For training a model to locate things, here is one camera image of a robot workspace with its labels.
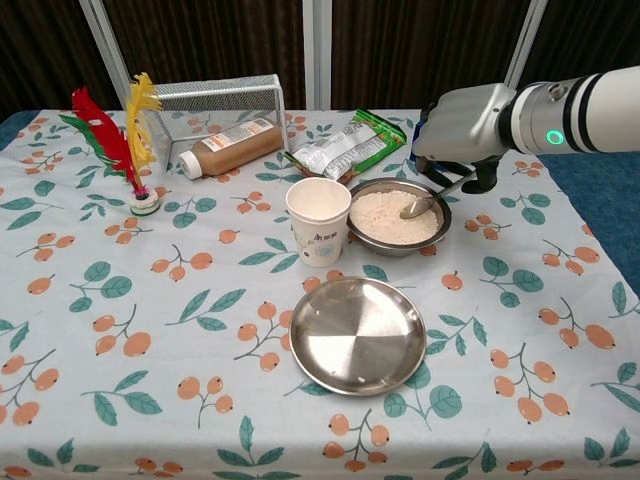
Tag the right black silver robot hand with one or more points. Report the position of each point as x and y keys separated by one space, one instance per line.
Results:
x=465 y=125

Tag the metal spoon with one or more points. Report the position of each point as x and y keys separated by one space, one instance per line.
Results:
x=412 y=210

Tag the metal bowl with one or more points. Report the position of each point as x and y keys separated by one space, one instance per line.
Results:
x=370 y=187

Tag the white paper cup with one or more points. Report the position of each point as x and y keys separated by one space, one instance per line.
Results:
x=320 y=240

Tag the dark brown curtain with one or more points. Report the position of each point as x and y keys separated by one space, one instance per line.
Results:
x=415 y=50

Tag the green silver snack bag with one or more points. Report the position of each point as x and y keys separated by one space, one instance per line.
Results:
x=345 y=147

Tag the brown liquid bottle white cap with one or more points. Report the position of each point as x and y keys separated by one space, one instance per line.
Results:
x=235 y=147

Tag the round metal plate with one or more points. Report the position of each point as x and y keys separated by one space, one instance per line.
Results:
x=357 y=337

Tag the feather shuttlecock red yellow green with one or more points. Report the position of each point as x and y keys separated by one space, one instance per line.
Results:
x=112 y=142

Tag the floral fruit print tablecloth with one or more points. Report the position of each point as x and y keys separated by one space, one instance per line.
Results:
x=150 y=325

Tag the white frame post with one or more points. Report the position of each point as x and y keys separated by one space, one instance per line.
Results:
x=520 y=45
x=316 y=55
x=102 y=55

